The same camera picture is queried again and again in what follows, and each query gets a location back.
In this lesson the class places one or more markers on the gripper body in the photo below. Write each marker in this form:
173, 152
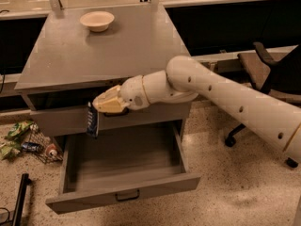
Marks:
133, 92

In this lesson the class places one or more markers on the blue rxbar blueberry bar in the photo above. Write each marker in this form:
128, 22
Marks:
92, 121

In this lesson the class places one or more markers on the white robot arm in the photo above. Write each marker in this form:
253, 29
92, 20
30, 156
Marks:
183, 79

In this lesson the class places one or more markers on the grey drawer cabinet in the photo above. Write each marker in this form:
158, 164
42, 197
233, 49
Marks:
68, 60

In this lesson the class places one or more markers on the closed grey top drawer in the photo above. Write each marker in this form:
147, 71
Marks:
73, 120

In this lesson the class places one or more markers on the open grey middle drawer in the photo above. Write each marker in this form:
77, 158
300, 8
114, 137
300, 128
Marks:
122, 165

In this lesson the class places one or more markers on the red white can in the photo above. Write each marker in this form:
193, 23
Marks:
51, 150

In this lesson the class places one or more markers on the beige paper bowl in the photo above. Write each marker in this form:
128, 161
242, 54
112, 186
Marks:
97, 21

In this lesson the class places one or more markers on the blue snack packet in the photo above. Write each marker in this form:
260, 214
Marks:
32, 147

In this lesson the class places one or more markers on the green chip bag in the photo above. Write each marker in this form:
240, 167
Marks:
18, 129

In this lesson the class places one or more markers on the black metal stand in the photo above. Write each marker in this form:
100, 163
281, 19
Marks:
14, 217

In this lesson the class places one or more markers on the black office chair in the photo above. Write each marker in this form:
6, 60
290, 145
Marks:
269, 79

